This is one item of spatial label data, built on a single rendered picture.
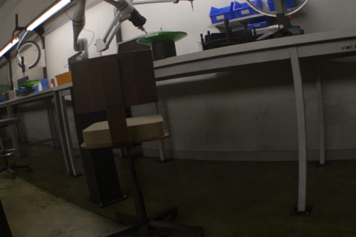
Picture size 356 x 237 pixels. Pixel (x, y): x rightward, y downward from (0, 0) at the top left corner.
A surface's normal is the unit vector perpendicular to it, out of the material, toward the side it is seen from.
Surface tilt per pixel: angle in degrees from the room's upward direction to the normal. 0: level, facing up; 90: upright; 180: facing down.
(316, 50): 90
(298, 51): 90
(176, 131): 90
